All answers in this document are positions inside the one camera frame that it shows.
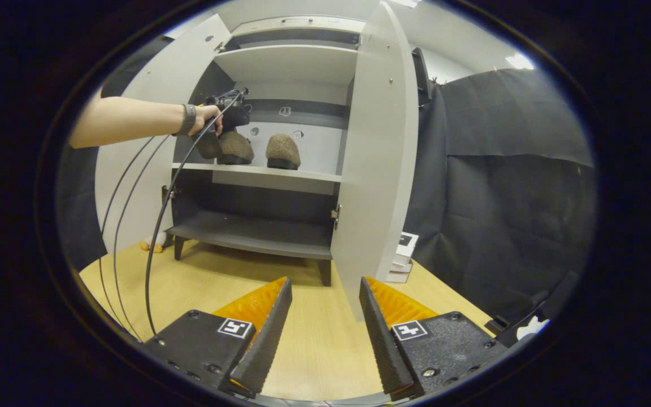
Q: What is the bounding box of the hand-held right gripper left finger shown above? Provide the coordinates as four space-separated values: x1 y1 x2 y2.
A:
145 276 293 397

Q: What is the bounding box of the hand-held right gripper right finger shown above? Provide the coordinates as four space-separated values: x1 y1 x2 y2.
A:
358 276 510 401

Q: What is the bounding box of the brown fuzzy shoe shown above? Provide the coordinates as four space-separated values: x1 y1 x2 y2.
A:
217 131 255 165
265 133 302 170

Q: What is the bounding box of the grey shoe cabinet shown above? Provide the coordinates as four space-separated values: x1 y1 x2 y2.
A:
164 16 367 286

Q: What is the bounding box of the grey shoe cabinet door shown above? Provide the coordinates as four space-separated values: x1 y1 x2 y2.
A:
330 0 419 322
95 14 233 252

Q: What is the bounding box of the grey cabinet drawer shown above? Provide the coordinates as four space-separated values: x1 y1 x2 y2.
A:
231 16 367 36

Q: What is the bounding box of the grey wristband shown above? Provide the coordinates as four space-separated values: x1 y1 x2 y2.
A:
176 103 197 137

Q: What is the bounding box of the white box with black print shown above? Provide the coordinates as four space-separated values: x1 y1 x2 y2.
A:
394 232 419 265

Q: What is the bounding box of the small orange object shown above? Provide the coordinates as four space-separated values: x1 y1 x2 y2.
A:
140 232 173 253

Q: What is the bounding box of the dark object with white patch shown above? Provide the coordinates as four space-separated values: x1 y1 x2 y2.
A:
485 270 581 347

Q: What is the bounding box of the dark flat panel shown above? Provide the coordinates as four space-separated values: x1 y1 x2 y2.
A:
412 47 432 106

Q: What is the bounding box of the black backdrop cloth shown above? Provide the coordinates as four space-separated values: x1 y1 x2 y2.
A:
405 68 597 323

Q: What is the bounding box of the thick black cable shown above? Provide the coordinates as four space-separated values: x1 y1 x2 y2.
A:
145 89 245 339

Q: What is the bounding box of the thin black cable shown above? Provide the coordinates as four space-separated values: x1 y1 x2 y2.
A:
98 136 157 334
112 135 171 341

